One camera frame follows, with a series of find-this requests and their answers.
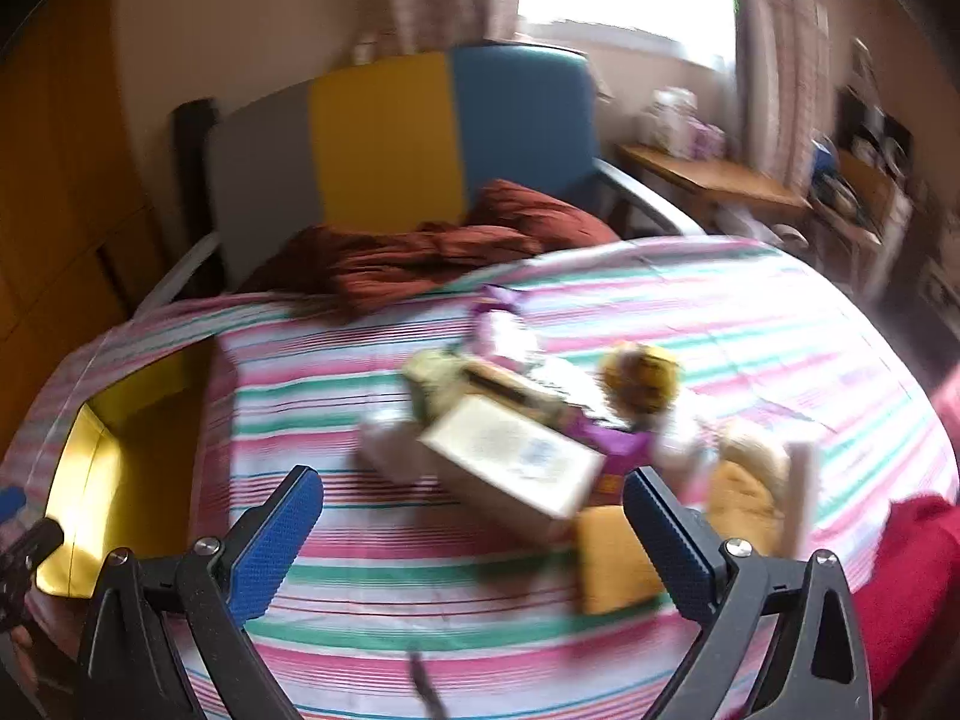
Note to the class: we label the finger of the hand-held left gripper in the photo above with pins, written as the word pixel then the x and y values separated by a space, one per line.
pixel 9 506
pixel 36 544

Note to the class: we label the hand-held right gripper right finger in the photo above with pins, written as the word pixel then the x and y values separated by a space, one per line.
pixel 667 547

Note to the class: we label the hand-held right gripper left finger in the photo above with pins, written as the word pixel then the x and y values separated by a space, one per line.
pixel 274 547

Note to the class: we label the small yellow sponge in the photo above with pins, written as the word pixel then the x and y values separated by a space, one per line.
pixel 619 566

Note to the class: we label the large brown sponge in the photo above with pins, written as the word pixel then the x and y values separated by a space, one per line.
pixel 742 506

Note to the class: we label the gold tin box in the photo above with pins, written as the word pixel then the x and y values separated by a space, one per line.
pixel 112 480

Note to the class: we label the purple packet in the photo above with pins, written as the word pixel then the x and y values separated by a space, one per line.
pixel 619 457
pixel 502 319

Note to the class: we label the white tube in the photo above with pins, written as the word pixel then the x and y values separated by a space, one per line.
pixel 799 495

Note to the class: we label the beige cardboard box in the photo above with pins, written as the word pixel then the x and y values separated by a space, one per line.
pixel 510 465

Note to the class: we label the yellow-haired doll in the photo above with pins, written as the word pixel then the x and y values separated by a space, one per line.
pixel 637 382

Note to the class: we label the red garment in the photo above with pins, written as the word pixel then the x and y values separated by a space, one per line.
pixel 911 585

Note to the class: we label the dark red blanket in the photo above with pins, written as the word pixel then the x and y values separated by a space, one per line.
pixel 420 255

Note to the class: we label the wooden wardrobe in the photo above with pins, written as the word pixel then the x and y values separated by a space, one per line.
pixel 67 165

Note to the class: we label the wooden desk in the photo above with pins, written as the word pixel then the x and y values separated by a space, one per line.
pixel 712 180

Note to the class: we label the grey yellow blue headboard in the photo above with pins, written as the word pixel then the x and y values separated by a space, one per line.
pixel 390 150

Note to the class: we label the white containers on desk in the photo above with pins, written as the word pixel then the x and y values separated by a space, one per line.
pixel 679 124

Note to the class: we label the cluttered shelf unit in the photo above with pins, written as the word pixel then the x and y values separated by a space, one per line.
pixel 877 157

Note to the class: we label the grey bed rail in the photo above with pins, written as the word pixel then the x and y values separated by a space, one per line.
pixel 180 270
pixel 645 199

